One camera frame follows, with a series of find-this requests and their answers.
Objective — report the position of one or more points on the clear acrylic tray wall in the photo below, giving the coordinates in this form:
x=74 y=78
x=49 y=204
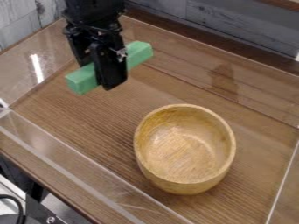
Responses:
x=71 y=140

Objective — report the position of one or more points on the green rectangular block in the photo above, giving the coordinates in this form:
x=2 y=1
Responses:
x=82 y=80

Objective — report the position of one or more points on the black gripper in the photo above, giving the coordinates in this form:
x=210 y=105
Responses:
x=93 y=31

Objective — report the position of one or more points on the black equipment base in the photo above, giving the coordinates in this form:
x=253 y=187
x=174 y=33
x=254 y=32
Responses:
x=38 y=214

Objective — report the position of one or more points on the brown wooden bowl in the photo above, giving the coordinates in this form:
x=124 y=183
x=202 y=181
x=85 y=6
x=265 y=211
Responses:
x=185 y=148

